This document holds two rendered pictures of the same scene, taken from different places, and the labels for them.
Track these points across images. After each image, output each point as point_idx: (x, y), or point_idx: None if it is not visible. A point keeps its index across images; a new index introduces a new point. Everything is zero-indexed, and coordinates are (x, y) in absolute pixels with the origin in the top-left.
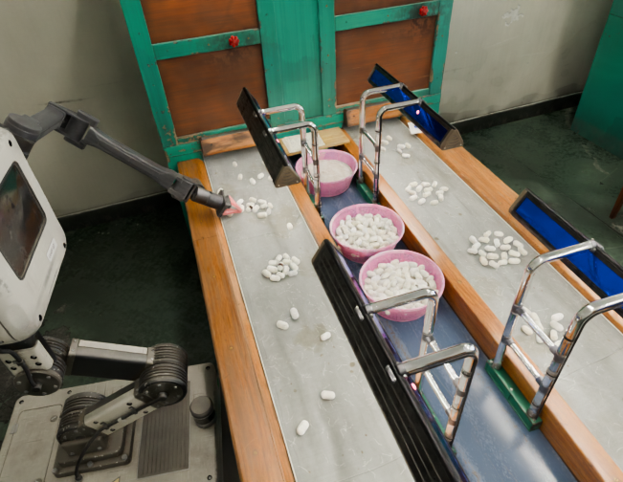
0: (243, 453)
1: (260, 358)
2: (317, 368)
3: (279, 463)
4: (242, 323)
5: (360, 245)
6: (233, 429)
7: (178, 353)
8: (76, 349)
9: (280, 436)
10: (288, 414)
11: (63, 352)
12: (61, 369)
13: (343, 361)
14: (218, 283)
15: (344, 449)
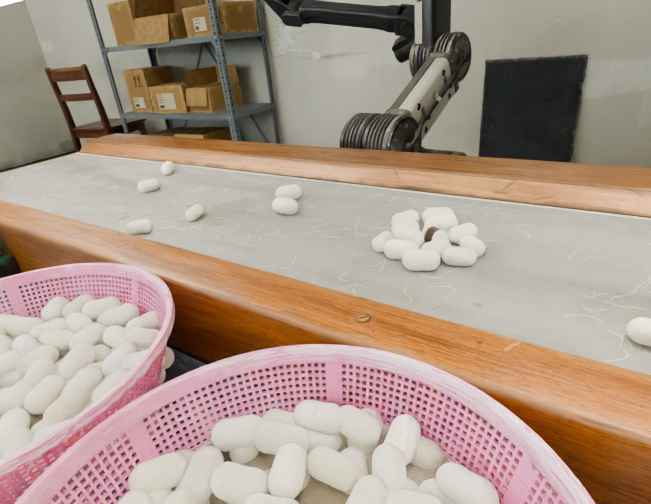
0: (216, 141)
1: (282, 176)
2: (185, 197)
3: (174, 149)
4: (349, 165)
5: (268, 472)
6: (241, 141)
7: (378, 131)
8: (431, 56)
9: (190, 162)
10: (195, 172)
11: (435, 52)
12: (419, 60)
13: (144, 214)
14: (477, 166)
15: (108, 181)
